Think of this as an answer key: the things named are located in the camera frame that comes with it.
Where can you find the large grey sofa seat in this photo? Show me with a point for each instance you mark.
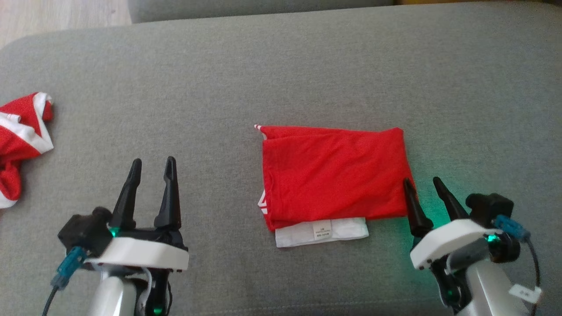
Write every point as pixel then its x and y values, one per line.
pixel 307 66

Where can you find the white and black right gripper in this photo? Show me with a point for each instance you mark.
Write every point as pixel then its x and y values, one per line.
pixel 452 241

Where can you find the red garment with white stripes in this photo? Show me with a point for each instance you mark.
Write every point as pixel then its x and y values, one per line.
pixel 19 131

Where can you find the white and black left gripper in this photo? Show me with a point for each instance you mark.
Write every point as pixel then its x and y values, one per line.
pixel 140 254

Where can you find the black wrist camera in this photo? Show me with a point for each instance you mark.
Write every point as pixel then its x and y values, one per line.
pixel 83 230
pixel 489 208

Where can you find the grey sofa seat cushion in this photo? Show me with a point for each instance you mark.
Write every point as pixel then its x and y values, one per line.
pixel 263 8

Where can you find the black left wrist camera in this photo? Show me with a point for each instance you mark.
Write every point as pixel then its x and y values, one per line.
pixel 83 230

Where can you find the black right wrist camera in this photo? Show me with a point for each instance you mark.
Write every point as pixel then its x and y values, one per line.
pixel 489 208

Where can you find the red shorts with white lining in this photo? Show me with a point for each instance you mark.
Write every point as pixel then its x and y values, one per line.
pixel 333 175

